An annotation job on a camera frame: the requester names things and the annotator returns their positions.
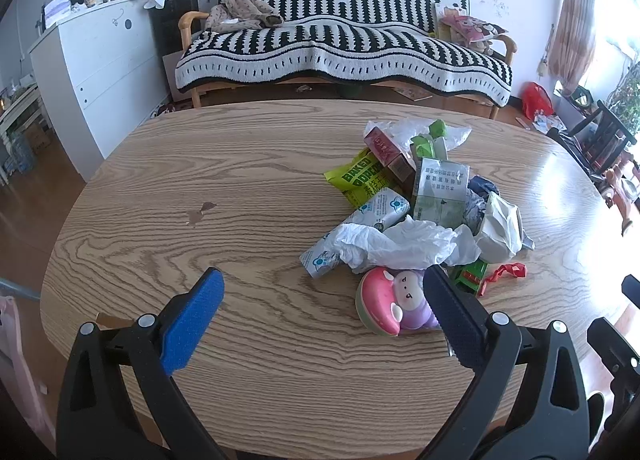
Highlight green toy car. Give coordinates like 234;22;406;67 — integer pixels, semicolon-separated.
449;259;488;296

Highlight white cabinet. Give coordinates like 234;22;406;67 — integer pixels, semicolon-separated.
29;0;169;181

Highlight white tissue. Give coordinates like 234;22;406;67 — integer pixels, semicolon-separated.
343;216;480;273

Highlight yellow popcorn snack bag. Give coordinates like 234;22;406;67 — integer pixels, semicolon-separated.
323;148;401;209

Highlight grey green medicine box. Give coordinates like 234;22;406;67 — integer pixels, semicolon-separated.
412;157;470;229

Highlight blue paper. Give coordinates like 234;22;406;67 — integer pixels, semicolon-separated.
463;175;500;235

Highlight clear plastic bag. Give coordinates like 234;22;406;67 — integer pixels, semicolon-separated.
363;117;472;152

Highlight red bag on floor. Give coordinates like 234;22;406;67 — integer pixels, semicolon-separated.
521;82;554;121

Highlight black wooden chair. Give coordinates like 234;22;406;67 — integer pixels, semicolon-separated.
547;100;637;185

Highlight beige clothes on sofa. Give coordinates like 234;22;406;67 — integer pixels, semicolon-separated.
205;0;284;34

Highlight silver blister pill pack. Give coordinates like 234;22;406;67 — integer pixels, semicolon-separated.
299;188;410;278

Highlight red plastic scrap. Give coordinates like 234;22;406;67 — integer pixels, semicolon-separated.
477;263;527;297

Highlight black speaker beside sofa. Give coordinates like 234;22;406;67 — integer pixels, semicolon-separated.
147;0;202;86

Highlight white green carton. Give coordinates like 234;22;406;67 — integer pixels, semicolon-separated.
475;192;535;265

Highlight pink cushion on sofa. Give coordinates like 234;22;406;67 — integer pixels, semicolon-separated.
434;2;506;54

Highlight striped black white sofa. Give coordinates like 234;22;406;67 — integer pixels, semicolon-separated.
175;0;515;110

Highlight red cigarette box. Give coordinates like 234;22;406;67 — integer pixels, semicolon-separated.
363;127;416;188

